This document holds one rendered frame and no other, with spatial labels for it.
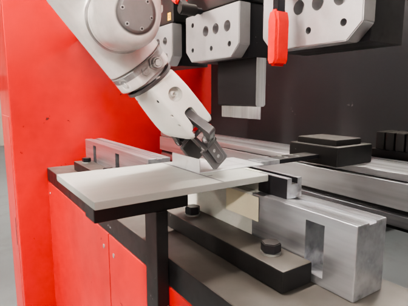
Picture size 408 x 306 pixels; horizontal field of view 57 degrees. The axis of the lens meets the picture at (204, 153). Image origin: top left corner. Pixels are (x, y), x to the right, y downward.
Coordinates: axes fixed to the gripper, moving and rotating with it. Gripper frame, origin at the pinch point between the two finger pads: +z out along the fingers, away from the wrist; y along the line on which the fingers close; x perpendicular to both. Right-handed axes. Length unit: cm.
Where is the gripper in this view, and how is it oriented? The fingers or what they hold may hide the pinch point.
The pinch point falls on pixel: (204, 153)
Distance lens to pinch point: 61.3
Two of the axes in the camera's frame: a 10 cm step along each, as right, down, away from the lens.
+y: -5.6, -1.3, 8.2
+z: 5.3, 7.0, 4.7
